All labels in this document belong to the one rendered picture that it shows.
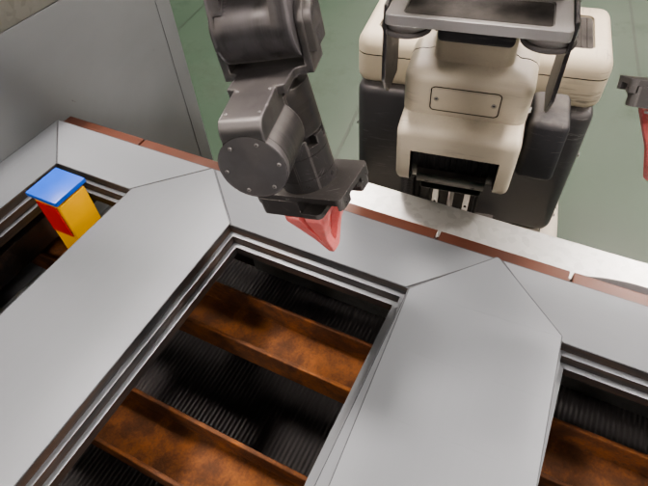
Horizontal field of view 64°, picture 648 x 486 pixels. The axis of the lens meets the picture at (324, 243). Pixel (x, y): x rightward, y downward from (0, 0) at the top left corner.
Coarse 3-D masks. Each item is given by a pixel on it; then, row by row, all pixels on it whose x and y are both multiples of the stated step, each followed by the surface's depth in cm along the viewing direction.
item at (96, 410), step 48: (96, 192) 82; (0, 240) 77; (240, 240) 73; (192, 288) 67; (336, 288) 69; (384, 288) 65; (144, 336) 62; (384, 336) 61; (624, 384) 57; (96, 432) 57; (336, 432) 54; (48, 480) 53
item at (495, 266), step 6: (492, 258) 66; (498, 258) 66; (474, 264) 65; (480, 264) 65; (486, 264) 65; (492, 264) 65; (498, 264) 65; (504, 264) 65; (480, 270) 65; (486, 270) 65; (492, 270) 65; (498, 270) 65; (504, 270) 64; (504, 276) 64; (510, 276) 64
